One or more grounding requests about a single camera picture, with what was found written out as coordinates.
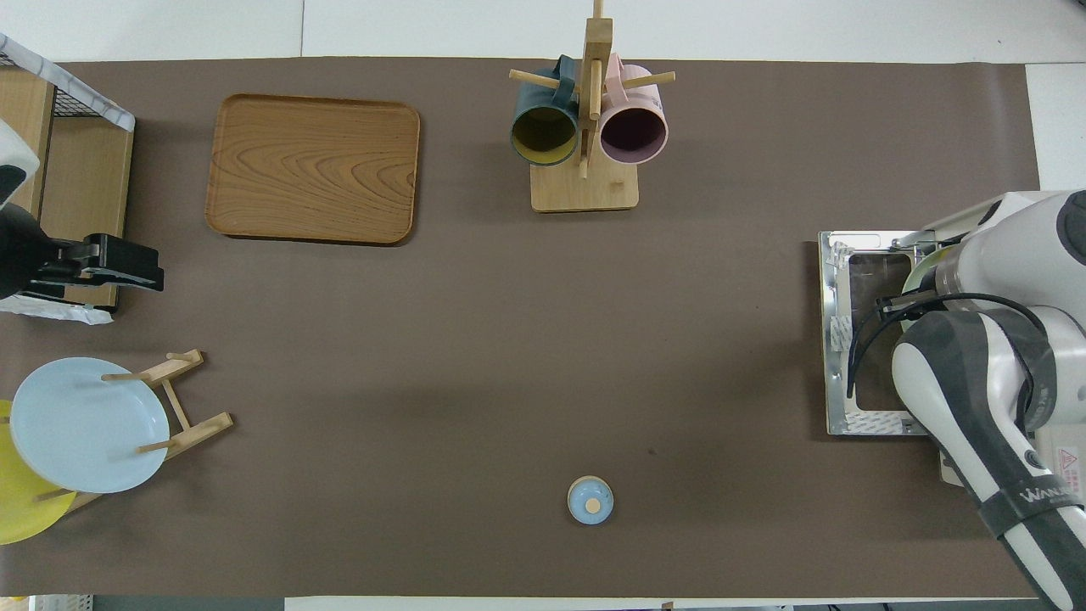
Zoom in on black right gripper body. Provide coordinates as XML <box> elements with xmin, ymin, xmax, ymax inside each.
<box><xmin>878</xmin><ymin>291</ymin><xmax>938</xmax><ymax>322</ymax></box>

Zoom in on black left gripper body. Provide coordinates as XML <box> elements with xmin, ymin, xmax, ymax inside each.
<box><xmin>32</xmin><ymin>233</ymin><xmax>165</xmax><ymax>293</ymax></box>

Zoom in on pale green plate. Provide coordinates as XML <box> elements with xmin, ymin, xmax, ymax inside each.
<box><xmin>899</xmin><ymin>242</ymin><xmax>968</xmax><ymax>332</ymax></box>

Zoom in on glass toaster oven door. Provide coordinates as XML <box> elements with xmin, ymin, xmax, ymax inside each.
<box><xmin>819</xmin><ymin>229</ymin><xmax>938</xmax><ymax>438</ymax></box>

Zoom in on beige toaster oven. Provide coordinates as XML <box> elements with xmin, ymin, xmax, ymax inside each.
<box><xmin>921</xmin><ymin>191</ymin><xmax>1086</xmax><ymax>510</ymax></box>

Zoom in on wooden step shelf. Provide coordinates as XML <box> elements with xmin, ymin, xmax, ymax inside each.
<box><xmin>0</xmin><ymin>68</ymin><xmax>135</xmax><ymax>308</ymax></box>

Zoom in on wooden shelf box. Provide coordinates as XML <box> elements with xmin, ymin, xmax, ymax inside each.
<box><xmin>0</xmin><ymin>34</ymin><xmax>137</xmax><ymax>326</ymax></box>

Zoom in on light blue plate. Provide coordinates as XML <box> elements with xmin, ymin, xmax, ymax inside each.
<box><xmin>8</xmin><ymin>356</ymin><xmax>171</xmax><ymax>495</ymax></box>

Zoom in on wooden plate rack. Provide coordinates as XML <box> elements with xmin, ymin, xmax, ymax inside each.
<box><xmin>34</xmin><ymin>348</ymin><xmax>234</xmax><ymax>514</ymax></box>

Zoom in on rectangular wooden serving tray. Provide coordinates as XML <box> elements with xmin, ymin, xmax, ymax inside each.
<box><xmin>204</xmin><ymin>93</ymin><xmax>422</xmax><ymax>247</ymax></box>

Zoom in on yellow plate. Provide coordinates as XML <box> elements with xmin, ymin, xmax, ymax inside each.
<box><xmin>0</xmin><ymin>399</ymin><xmax>77</xmax><ymax>546</ymax></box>

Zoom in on pink mug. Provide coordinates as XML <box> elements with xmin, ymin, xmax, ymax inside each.
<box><xmin>598</xmin><ymin>53</ymin><xmax>670</xmax><ymax>166</ymax></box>

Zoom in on wooden mug tree stand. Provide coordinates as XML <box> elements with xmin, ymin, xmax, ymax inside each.
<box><xmin>509</xmin><ymin>0</ymin><xmax>677</xmax><ymax>213</ymax></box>

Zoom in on large brown table mat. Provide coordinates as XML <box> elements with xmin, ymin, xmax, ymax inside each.
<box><xmin>0</xmin><ymin>58</ymin><xmax>1083</xmax><ymax>599</ymax></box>

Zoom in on dark teal mug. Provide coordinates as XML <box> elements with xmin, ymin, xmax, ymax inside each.
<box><xmin>509</xmin><ymin>55</ymin><xmax>582</xmax><ymax>168</ymax></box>

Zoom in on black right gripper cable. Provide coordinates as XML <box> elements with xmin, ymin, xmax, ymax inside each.
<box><xmin>847</xmin><ymin>291</ymin><xmax>1049</xmax><ymax>400</ymax></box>

